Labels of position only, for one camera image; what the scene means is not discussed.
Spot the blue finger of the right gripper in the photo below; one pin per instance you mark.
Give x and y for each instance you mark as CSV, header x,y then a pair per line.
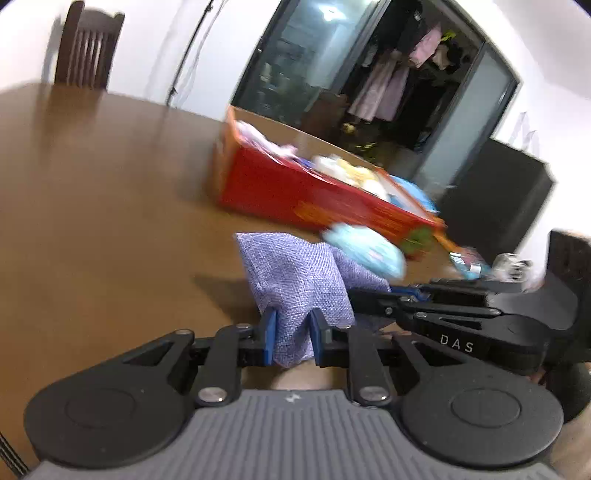
x,y
383,304

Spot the pink fuzzy cloth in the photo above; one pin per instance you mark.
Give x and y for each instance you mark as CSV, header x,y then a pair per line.
x,y
254,137

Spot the black paper shopping bag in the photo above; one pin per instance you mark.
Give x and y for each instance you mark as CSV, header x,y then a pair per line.
x,y
496,200

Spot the small blue snack packet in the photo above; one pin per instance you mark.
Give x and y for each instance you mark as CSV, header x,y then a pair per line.
x,y
470,264

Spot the dark wooden chair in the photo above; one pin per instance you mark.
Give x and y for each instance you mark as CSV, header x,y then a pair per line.
x,y
87,46

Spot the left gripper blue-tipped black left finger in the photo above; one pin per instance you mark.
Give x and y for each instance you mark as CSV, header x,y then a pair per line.
x,y
221,358

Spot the yellow white plush toy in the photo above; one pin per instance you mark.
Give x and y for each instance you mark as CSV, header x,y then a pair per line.
x,y
356,176

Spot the light blue plush toy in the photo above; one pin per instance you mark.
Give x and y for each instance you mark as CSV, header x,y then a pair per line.
x,y
368,248

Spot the orange flat folder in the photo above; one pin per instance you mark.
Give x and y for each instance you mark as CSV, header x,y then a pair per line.
x,y
446,243

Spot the hanging pink clothes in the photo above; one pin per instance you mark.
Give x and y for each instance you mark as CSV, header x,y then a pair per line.
x,y
382,92

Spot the black light stand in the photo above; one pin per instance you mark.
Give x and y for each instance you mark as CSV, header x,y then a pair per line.
x,y
173,87

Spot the white charger with cables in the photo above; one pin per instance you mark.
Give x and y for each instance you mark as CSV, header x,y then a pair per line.
x,y
511,267

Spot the purple woven cloth pouch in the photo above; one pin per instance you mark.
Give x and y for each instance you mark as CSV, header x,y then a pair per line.
x,y
294,276

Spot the red orange cardboard box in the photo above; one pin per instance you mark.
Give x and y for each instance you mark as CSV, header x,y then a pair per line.
x,y
290,191

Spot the blue wet wipes pack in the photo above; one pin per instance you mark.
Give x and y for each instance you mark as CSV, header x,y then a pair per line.
x,y
418,194

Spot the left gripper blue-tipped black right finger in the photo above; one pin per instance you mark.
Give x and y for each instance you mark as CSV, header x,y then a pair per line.
x,y
354,349

